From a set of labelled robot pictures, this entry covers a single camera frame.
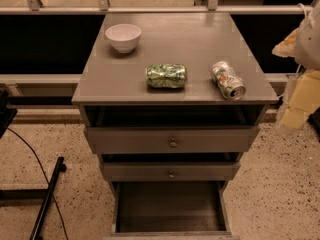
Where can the green soda can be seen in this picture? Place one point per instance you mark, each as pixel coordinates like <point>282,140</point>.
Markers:
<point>166,76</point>

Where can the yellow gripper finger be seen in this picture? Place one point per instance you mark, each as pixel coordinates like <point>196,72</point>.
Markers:
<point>303,101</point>

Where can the black equipment at left edge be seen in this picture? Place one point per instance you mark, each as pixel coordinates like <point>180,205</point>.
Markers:
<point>6,114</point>

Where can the white crushed soda can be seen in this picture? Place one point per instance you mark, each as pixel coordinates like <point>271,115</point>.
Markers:
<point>228,82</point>

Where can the metal railing frame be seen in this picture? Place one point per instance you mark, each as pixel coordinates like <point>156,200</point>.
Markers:
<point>100,4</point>

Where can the grey wooden drawer cabinet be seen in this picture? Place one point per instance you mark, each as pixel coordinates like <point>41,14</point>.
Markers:
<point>113,91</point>

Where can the grey middle drawer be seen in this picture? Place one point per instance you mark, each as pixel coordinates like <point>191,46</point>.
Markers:
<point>165,171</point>

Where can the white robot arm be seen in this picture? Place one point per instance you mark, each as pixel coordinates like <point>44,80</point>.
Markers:
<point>303,45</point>

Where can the white ceramic bowl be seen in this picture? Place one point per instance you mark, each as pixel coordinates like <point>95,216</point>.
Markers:
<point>124,38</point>

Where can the grey top drawer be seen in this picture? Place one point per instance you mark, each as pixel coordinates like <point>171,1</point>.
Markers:
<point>145,140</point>

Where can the black floor stand bar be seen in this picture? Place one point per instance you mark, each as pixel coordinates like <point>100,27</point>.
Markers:
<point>48,196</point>

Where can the grey open bottom drawer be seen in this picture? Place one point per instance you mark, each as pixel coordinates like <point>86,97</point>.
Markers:
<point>170,211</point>

